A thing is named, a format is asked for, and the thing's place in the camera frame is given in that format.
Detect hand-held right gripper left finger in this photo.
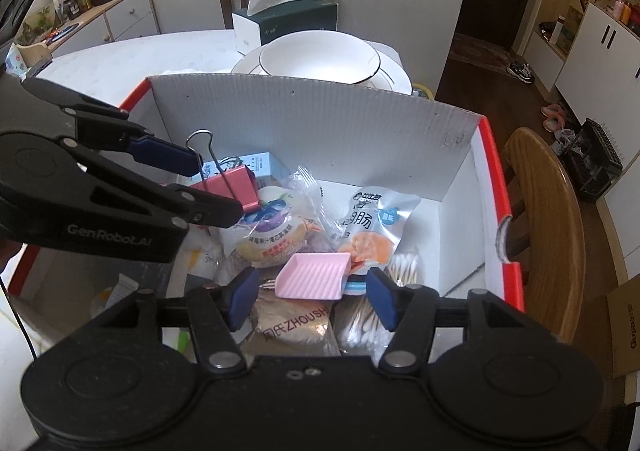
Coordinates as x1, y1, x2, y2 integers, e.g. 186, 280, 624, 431
107, 267, 262, 376

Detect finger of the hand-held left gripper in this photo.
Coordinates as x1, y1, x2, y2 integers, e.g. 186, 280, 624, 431
61, 136, 246, 229
20, 77, 205, 178

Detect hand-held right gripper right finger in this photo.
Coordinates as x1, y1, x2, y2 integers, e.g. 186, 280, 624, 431
366, 267, 543, 376

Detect pink binder clip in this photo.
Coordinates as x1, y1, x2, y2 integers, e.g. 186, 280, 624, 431
186, 130, 261, 212

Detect cotton swab pack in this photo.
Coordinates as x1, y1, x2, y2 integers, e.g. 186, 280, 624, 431
332, 251, 423, 357

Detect gold foil packet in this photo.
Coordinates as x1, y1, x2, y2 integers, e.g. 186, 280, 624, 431
247, 288, 341, 358

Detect small blue carton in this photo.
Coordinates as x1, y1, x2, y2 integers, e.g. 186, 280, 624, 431
220, 151, 273, 182

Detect sausage packet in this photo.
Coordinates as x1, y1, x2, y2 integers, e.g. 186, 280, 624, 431
335, 186, 422, 272

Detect pink ridged tray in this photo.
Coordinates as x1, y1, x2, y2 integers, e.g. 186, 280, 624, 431
275, 252, 352, 301

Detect blueberry cake packet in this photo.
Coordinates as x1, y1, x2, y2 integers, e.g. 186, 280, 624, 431
220, 166, 331, 277

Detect red cardboard box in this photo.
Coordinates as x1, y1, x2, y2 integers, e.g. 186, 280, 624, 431
7, 73, 526, 362

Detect white packet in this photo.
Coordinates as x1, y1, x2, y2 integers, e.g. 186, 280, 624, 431
185, 231, 226, 277

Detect white tube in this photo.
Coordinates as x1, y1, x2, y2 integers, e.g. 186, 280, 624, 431
90, 276, 140, 319

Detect white side cabinet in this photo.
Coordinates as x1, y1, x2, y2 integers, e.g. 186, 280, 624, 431
47, 0, 162, 56

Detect wooden holder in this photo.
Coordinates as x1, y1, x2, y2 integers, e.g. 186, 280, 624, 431
15, 42, 53, 69

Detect light wooden chair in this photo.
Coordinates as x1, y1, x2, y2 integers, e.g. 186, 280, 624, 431
501, 127, 587, 339

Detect glass dome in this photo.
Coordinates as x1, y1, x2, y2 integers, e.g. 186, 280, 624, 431
20, 1, 61, 44

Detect green white tissue box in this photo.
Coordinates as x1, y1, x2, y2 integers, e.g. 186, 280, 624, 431
231, 0, 339, 56

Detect brown cardboard box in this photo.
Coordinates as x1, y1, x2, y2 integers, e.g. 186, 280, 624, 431
606, 272, 640, 379

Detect pink slippers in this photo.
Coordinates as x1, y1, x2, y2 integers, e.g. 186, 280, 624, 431
542, 102, 568, 132

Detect black rack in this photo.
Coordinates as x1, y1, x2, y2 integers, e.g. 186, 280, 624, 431
559, 118, 626, 204

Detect pair of sneakers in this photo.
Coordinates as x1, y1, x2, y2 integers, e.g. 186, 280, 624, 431
507, 60, 536, 84

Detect white tall cabinet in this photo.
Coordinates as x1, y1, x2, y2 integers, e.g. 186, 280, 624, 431
602, 78, 640, 282

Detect white lower cabinets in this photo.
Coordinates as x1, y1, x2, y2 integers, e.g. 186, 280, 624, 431
555, 1, 640, 96

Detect black cable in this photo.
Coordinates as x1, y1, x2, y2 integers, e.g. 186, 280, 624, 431
0, 275, 37, 362

